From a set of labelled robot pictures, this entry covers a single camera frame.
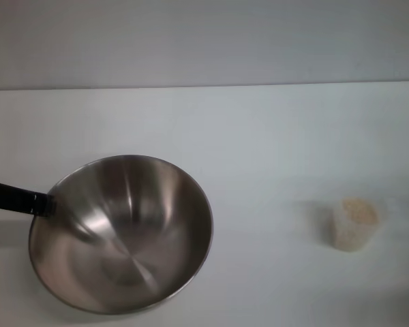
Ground stainless steel mixing bowl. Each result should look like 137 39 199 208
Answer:
28 154 214 315

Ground white rice grains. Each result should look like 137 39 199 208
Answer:
333 198 378 252

